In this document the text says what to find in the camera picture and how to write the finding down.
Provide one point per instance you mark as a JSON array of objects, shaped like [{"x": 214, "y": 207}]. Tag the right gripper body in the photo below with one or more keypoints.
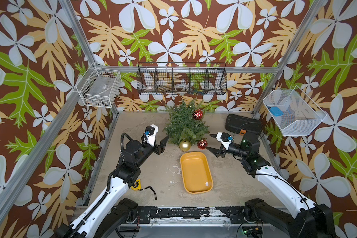
[{"x": 224, "y": 150}]

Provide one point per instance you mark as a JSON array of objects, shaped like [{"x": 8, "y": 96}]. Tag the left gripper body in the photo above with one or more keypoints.
[{"x": 158, "y": 147}]

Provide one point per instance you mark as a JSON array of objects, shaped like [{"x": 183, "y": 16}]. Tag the red glitter ornament ball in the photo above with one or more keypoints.
[{"x": 202, "y": 144}]

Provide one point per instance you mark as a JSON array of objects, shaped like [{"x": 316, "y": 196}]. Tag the gold ornament ball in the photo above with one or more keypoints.
[{"x": 185, "y": 145}]

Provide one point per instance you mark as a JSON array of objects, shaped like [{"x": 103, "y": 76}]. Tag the red patterned ornament ball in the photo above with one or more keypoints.
[{"x": 197, "y": 114}]

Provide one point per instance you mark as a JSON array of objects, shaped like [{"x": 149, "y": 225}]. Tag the yellow plastic tray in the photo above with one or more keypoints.
[{"x": 196, "y": 174}]

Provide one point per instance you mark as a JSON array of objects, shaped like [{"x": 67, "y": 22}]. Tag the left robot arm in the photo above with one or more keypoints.
[{"x": 105, "y": 215}]

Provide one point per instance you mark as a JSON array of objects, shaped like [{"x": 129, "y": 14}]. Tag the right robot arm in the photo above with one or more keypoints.
[{"x": 304, "y": 218}]

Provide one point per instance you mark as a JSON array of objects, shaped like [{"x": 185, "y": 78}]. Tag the small green christmas tree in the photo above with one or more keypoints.
[{"x": 181, "y": 125}]

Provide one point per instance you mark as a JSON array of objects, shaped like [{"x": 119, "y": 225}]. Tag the black tool case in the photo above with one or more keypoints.
[{"x": 242, "y": 125}]

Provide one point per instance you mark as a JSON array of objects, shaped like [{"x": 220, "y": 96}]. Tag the yellow tape measure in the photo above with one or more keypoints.
[{"x": 138, "y": 187}]

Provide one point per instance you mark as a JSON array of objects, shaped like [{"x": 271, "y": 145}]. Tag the tape roll in basket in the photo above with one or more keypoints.
[{"x": 183, "y": 87}]

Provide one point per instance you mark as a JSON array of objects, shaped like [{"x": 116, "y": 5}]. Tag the blue object in basket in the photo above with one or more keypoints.
[{"x": 276, "y": 112}]

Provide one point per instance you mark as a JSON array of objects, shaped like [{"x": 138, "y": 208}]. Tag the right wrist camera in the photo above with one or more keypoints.
[{"x": 225, "y": 139}]

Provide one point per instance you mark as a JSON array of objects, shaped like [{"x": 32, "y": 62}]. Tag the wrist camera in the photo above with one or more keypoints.
[
  {"x": 225, "y": 139},
  {"x": 149, "y": 136}
]

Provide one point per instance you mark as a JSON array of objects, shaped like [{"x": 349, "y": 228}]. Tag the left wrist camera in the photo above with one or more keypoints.
[{"x": 149, "y": 136}]

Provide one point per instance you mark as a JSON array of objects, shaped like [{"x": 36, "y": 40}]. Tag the black wire wall basket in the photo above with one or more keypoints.
[{"x": 203, "y": 78}]

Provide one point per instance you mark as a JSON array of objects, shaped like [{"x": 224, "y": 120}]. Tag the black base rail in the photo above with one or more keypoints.
[{"x": 145, "y": 214}]

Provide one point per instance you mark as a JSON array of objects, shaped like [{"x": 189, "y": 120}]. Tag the white wire basket right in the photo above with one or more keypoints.
[{"x": 301, "y": 114}]

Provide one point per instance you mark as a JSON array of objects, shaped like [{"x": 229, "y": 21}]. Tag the white wire basket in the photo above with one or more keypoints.
[
  {"x": 99, "y": 86},
  {"x": 301, "y": 114}
]

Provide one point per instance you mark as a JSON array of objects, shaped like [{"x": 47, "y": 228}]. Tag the white wire basket left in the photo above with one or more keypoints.
[{"x": 99, "y": 86}]

